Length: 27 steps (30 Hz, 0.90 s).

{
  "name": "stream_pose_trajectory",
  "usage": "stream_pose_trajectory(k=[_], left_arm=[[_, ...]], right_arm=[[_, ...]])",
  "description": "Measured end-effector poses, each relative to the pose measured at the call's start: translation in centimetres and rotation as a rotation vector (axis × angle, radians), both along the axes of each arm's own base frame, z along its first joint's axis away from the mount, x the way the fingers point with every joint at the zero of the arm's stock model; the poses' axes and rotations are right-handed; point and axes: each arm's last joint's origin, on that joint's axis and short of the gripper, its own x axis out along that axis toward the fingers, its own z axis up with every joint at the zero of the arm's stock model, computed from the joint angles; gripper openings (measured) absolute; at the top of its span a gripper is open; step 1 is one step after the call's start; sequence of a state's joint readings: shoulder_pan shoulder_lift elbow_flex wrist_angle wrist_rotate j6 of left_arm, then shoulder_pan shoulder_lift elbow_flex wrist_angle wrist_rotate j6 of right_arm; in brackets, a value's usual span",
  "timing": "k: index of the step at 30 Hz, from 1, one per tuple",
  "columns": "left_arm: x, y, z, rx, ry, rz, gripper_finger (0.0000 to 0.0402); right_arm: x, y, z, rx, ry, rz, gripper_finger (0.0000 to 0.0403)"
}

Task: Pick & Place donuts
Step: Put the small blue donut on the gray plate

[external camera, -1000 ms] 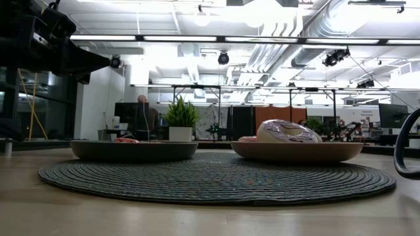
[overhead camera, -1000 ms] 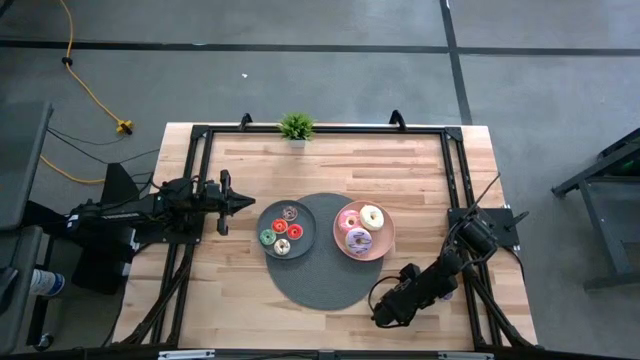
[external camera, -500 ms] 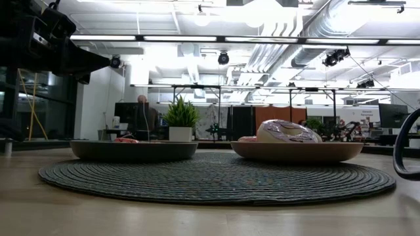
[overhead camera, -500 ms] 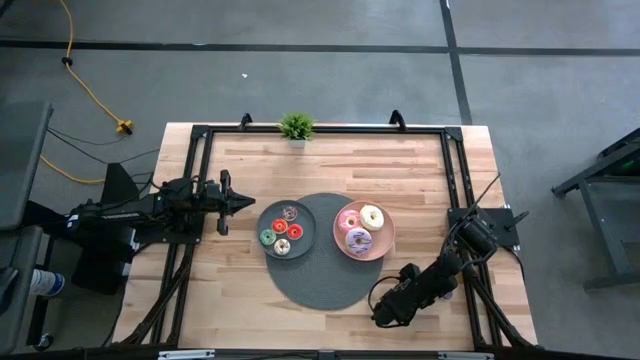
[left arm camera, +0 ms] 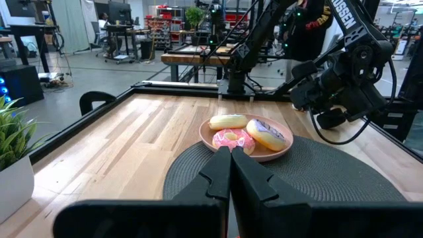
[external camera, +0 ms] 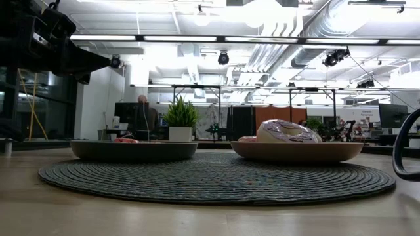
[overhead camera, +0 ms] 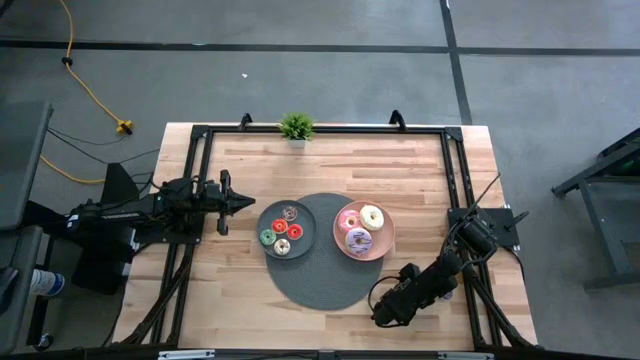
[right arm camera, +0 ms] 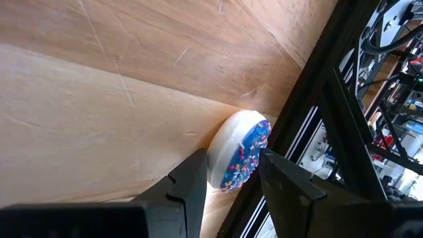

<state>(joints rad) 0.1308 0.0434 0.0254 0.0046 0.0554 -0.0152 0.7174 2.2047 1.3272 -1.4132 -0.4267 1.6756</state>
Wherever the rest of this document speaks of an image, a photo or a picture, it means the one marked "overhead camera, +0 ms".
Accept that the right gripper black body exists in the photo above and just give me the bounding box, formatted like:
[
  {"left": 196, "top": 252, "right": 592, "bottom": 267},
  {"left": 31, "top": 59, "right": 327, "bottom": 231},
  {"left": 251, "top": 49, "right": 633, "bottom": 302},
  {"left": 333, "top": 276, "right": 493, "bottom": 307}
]
[{"left": 372, "top": 264, "right": 426, "bottom": 329}]

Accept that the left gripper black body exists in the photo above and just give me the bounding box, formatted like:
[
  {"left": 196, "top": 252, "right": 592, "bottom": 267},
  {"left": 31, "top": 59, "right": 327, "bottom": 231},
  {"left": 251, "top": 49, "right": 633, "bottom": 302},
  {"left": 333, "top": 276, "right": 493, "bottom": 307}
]
[{"left": 202, "top": 170, "right": 234, "bottom": 237}]

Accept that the large purple frosted donut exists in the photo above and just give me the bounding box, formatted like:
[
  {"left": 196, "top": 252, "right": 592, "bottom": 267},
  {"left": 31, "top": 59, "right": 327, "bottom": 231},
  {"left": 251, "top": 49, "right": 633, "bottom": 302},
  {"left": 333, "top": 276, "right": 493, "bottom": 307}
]
[{"left": 345, "top": 227, "right": 374, "bottom": 256}]

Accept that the large white frosted donut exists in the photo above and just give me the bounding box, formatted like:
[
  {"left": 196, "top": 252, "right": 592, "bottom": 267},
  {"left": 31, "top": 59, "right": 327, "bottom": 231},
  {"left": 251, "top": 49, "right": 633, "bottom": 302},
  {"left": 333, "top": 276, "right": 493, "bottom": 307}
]
[{"left": 359, "top": 204, "right": 386, "bottom": 232}]

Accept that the large pink frosted donut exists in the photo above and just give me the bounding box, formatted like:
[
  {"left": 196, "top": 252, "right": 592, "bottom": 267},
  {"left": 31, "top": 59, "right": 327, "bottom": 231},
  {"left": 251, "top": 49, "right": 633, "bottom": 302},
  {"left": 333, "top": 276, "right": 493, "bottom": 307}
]
[{"left": 337, "top": 209, "right": 362, "bottom": 233}]

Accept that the pink round plate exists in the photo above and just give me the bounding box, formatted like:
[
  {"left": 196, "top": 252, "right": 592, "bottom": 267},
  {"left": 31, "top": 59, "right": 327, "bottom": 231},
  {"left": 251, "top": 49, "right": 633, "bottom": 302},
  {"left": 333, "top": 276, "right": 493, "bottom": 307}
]
[{"left": 332, "top": 199, "right": 396, "bottom": 262}]

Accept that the large grey round placemat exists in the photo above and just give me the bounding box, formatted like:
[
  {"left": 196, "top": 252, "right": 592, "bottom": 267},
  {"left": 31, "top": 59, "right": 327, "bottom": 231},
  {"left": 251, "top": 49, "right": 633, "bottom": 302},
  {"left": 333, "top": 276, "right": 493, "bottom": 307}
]
[{"left": 264, "top": 192, "right": 385, "bottom": 311}]

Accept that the small dark grey plate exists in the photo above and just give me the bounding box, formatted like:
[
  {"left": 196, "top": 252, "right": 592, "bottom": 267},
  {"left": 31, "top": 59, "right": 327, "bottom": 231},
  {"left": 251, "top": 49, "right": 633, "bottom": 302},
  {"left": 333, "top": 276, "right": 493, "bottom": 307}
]
[{"left": 255, "top": 199, "right": 318, "bottom": 261}]

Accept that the green plant in white pot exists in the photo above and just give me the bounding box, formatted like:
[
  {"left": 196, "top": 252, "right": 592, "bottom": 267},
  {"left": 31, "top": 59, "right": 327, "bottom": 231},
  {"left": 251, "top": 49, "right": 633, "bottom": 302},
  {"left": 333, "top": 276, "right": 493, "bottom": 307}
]
[{"left": 277, "top": 109, "right": 317, "bottom": 149}]

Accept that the black floor stand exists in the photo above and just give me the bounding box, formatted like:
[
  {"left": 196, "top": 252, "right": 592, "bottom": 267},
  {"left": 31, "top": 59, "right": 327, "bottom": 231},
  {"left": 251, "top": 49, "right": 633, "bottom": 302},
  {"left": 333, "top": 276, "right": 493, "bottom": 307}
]
[{"left": 72, "top": 162, "right": 141, "bottom": 296}]

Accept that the white and blue bottle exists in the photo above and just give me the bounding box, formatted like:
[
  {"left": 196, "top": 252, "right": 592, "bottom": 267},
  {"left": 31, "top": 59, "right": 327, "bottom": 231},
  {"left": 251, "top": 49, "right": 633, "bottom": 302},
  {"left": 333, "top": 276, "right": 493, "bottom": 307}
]
[{"left": 29, "top": 269, "right": 66, "bottom": 299}]

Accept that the grey desk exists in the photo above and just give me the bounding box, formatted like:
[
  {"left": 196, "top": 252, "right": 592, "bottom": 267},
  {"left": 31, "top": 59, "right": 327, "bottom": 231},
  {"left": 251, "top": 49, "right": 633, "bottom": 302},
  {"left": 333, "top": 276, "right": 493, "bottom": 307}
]
[{"left": 0, "top": 101, "right": 54, "bottom": 231}]

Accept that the grey chair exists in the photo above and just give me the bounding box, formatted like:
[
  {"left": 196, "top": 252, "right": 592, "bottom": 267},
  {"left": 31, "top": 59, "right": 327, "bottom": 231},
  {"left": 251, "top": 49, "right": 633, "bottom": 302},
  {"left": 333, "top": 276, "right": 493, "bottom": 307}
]
[{"left": 0, "top": 224, "right": 44, "bottom": 354}]

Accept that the dark metal side table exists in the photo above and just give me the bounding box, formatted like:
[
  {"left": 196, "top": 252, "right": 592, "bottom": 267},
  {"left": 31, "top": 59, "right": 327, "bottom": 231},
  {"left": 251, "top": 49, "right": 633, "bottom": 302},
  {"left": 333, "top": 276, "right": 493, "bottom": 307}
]
[{"left": 552, "top": 128, "right": 640, "bottom": 291}]

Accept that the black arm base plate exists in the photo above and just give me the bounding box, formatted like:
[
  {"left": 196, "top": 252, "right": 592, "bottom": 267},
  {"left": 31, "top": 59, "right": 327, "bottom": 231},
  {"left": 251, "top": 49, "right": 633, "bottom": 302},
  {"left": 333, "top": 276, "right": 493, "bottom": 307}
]
[
  {"left": 447, "top": 207, "right": 521, "bottom": 249},
  {"left": 130, "top": 204, "right": 204, "bottom": 246}
]

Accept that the silver metal bracket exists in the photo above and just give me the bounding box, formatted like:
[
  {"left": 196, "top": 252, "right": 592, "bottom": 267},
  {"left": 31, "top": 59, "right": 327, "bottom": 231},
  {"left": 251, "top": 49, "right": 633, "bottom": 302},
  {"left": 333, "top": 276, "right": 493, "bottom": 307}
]
[
  {"left": 438, "top": 351, "right": 494, "bottom": 360},
  {"left": 158, "top": 349, "right": 216, "bottom": 360}
]

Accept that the yellow extension cable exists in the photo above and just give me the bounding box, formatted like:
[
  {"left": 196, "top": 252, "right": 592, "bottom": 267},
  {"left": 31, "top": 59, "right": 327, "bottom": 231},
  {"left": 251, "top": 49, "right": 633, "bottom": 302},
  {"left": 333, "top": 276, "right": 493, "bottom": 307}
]
[{"left": 39, "top": 0, "right": 135, "bottom": 185}]

